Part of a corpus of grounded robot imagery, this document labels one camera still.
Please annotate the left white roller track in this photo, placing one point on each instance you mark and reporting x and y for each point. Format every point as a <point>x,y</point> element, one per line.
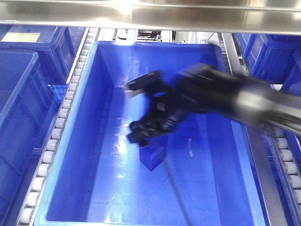
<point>39,179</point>

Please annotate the blue plastic block part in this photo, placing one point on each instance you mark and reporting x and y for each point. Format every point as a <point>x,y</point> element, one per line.
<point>154,153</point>

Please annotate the right white roller track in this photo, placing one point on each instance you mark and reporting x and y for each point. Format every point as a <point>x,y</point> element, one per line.
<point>282,152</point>

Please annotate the large blue plastic bin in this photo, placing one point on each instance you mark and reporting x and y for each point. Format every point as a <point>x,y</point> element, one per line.
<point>97,179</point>

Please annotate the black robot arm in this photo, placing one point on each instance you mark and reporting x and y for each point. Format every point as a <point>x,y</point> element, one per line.
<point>201,88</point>

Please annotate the white roller track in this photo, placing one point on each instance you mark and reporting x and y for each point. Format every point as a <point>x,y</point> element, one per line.
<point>282,152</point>
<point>39,179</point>

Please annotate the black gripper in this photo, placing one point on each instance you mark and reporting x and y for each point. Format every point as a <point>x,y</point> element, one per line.
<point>167,108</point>

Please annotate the blue bin right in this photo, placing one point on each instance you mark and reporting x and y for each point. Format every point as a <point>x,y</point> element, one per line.
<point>269,57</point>

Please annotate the blue bin left front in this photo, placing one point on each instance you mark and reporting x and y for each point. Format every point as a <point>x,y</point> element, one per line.
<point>25,99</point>

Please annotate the blue bin left rear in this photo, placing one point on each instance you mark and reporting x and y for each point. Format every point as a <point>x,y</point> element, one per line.
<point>53,44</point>

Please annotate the steel shelf rack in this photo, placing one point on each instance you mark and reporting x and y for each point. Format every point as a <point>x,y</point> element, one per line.
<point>252,16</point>

